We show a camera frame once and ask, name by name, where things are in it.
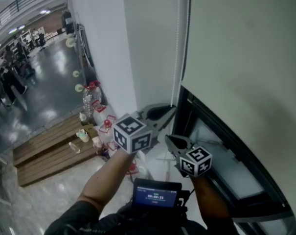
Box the person's left forearm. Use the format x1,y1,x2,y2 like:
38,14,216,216
78,149,136,215

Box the person's right forearm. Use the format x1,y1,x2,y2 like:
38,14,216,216
190,175,230,221

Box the black balcony railing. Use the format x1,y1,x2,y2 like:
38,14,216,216
0,0,65,33

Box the folded trolley with cream wheels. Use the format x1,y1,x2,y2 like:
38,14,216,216
65,23,96,93

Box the white bead pull chain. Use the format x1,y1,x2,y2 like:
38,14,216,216
170,0,182,107

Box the person's dark shirt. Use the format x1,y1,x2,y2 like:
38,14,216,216
44,201,239,235

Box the wooden step platform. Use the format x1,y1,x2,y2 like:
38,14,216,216
12,113,107,188

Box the small cardboard box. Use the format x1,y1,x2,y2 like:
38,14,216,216
83,123,98,138

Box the small clear plastic bottle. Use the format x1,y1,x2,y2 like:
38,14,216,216
68,141,82,154

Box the black framed window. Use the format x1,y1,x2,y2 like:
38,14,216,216
173,84,296,235

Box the black chest-mounted screen device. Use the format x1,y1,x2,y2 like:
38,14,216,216
132,177,190,212

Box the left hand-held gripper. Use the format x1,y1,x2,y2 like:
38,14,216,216
113,104,177,154

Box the dark patterned bottle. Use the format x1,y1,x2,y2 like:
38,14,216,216
97,147,112,160

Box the standing rack with grey garments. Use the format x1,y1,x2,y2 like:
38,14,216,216
61,9,75,35

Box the large clear water jug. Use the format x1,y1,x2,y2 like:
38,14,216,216
82,80,102,118
91,99,116,126
127,152,148,181
98,115,116,144
106,141,119,158

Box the beige roller blind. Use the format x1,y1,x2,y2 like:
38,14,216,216
181,0,296,220

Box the small pink figurine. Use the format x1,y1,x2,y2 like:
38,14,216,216
91,136,103,149

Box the black wheeled equipment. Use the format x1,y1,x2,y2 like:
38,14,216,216
20,60,37,78

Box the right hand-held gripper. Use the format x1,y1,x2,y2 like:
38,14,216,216
165,135,213,178

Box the group of ceiling lights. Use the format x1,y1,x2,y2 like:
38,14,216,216
0,0,52,50

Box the white shelf rack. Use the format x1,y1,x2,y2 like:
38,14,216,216
14,29,33,50

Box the pale green cup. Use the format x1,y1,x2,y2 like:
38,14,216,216
76,129,91,143

